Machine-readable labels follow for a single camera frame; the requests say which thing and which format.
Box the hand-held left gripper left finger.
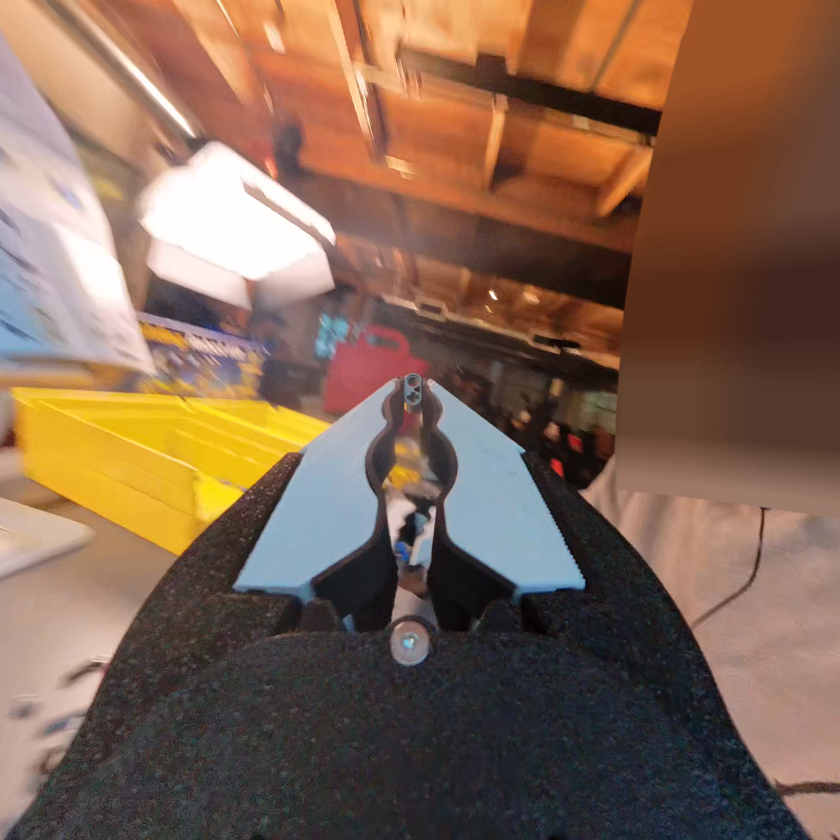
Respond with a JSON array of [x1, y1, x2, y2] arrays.
[[234, 381, 401, 594]]

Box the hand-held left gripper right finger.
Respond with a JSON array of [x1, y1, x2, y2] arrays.
[[427, 384, 588, 594]]

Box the yellow plastic bin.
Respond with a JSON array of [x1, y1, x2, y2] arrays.
[[14, 388, 250, 555], [184, 394, 332, 460]]

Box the red felt bag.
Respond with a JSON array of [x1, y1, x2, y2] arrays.
[[325, 329, 427, 414]]

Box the robot kit box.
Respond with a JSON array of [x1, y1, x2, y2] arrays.
[[138, 315, 270, 399]]

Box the person's beige sweatshirt torso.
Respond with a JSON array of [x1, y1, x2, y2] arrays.
[[584, 460, 840, 795]]

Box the white instruction sheet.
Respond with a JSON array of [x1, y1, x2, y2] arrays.
[[0, 499, 93, 578]]

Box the scattered small building pieces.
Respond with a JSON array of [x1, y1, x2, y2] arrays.
[[14, 657, 106, 775]]

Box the open instruction booklet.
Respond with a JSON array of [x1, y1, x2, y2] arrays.
[[0, 40, 152, 375]]

